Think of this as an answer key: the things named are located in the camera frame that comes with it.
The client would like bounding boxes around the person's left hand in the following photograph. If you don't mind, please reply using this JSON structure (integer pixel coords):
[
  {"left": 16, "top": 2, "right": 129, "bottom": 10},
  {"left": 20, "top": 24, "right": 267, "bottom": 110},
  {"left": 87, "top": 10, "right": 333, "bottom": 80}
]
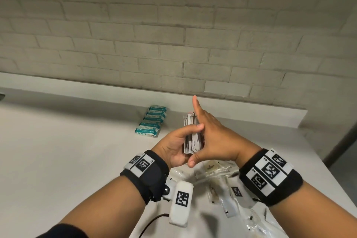
[{"left": 150, "top": 123, "right": 206, "bottom": 169}]

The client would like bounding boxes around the person's right hand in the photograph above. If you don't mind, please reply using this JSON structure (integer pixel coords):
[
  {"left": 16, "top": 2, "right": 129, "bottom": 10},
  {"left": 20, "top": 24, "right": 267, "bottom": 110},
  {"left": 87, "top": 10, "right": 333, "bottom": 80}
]
[{"left": 187, "top": 95, "right": 261, "bottom": 169}]

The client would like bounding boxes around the stack of white printed sachets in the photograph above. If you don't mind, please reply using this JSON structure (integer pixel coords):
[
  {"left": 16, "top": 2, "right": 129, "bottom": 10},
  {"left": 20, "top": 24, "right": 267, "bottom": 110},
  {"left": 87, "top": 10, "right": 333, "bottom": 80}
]
[{"left": 189, "top": 130, "right": 206, "bottom": 154}]

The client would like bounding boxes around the pile of mixed clear packets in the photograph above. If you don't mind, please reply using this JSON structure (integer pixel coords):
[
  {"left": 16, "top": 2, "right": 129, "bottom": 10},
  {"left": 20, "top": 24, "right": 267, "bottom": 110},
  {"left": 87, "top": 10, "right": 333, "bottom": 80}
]
[{"left": 167, "top": 160, "right": 288, "bottom": 238}]

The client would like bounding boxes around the person's left forearm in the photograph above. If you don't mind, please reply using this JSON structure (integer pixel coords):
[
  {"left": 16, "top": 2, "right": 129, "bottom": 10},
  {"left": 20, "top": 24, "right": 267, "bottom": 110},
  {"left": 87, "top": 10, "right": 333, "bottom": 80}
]
[{"left": 60, "top": 175, "right": 146, "bottom": 238}]

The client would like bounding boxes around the person's black left sleeve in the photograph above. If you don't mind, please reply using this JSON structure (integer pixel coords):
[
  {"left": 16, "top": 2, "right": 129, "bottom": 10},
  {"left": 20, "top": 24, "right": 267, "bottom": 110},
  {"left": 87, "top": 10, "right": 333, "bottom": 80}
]
[{"left": 35, "top": 223, "right": 97, "bottom": 238}]

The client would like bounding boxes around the black left wristband with markers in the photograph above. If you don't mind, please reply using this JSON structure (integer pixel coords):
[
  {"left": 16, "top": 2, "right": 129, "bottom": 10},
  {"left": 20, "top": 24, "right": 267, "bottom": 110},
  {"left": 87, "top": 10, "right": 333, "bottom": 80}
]
[{"left": 120, "top": 150, "right": 170, "bottom": 205}]

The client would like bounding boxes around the black wristband with markers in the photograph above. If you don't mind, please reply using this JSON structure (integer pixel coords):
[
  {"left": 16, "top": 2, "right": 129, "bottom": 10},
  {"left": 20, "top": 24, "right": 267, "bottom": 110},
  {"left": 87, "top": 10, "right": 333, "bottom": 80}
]
[
  {"left": 120, "top": 150, "right": 170, "bottom": 205},
  {"left": 239, "top": 148, "right": 304, "bottom": 207}
]

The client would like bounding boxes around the black right wristband with markers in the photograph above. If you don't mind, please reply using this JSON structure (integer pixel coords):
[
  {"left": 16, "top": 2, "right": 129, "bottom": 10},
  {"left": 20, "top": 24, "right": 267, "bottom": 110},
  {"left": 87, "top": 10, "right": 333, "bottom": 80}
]
[{"left": 239, "top": 148, "right": 304, "bottom": 207}]

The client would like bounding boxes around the white table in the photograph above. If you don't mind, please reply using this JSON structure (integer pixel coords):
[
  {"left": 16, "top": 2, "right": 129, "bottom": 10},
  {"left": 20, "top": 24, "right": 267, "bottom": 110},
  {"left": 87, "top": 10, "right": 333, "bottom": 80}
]
[{"left": 0, "top": 73, "right": 357, "bottom": 238}]

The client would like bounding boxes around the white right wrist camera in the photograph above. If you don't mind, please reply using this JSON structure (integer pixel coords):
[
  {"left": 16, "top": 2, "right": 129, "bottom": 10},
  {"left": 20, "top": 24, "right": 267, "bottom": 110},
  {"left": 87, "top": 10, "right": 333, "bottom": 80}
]
[{"left": 227, "top": 182, "right": 257, "bottom": 209}]

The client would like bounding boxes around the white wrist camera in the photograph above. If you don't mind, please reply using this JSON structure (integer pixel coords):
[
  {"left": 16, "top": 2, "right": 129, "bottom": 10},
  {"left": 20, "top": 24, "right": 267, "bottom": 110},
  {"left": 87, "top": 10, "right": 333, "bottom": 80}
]
[
  {"left": 227, "top": 182, "right": 257, "bottom": 209},
  {"left": 164, "top": 180, "right": 194, "bottom": 229}
]

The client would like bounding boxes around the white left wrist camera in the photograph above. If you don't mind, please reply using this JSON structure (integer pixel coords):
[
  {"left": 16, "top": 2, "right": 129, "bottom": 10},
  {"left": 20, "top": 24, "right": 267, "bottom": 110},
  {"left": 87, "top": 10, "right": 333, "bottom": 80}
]
[{"left": 164, "top": 180, "right": 194, "bottom": 229}]

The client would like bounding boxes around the black left camera cable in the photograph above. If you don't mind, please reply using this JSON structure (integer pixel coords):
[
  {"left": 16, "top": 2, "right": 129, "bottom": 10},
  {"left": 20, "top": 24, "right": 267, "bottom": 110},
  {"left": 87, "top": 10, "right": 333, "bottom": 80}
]
[{"left": 138, "top": 213, "right": 171, "bottom": 238}]

